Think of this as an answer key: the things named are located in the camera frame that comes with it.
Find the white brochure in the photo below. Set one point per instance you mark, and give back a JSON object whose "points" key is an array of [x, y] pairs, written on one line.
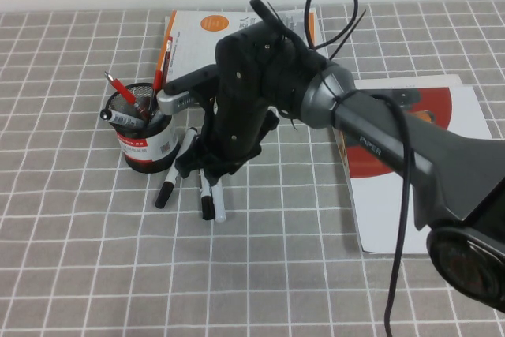
{"points": [[398, 81]]}

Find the black mesh pen holder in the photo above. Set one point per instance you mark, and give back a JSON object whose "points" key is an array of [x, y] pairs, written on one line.
{"points": [[150, 151]]}

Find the beige book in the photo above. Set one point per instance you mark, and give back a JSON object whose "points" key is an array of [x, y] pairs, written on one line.
{"points": [[167, 27]]}

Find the red pen silver tip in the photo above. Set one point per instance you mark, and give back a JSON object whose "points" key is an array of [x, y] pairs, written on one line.
{"points": [[124, 92]]}

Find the red pen white label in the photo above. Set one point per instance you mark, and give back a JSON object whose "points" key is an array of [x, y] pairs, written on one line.
{"points": [[159, 78]]}

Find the grey capped pen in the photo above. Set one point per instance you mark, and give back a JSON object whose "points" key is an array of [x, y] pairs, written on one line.
{"points": [[157, 117]]}

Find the black zip tie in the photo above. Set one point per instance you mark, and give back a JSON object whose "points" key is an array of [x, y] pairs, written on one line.
{"points": [[351, 32]]}

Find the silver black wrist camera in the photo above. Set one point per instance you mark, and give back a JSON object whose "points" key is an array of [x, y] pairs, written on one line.
{"points": [[173, 102]]}

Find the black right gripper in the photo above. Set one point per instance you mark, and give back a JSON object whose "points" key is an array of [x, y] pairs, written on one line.
{"points": [[236, 96]]}

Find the black white whiteboard marker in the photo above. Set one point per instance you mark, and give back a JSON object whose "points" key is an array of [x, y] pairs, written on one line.
{"points": [[163, 195], [206, 203]]}

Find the grey white checked tablecloth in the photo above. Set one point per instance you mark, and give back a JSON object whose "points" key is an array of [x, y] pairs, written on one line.
{"points": [[197, 274]]}

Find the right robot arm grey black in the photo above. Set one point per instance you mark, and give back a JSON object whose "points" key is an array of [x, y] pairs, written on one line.
{"points": [[453, 155]]}

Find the white paint marker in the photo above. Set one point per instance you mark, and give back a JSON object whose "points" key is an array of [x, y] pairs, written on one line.
{"points": [[219, 207]]}

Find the white orange ROS book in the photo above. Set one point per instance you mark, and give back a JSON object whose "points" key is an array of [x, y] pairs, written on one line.
{"points": [[189, 37]]}

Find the black capped white marker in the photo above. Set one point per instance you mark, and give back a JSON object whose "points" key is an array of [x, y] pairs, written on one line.
{"points": [[120, 119]]}

